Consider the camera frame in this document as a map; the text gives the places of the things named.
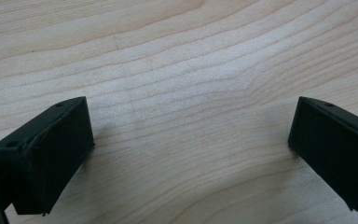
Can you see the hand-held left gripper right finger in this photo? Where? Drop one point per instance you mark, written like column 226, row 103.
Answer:
column 338, row 155

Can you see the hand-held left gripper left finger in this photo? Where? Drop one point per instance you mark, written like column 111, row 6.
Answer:
column 43, row 161

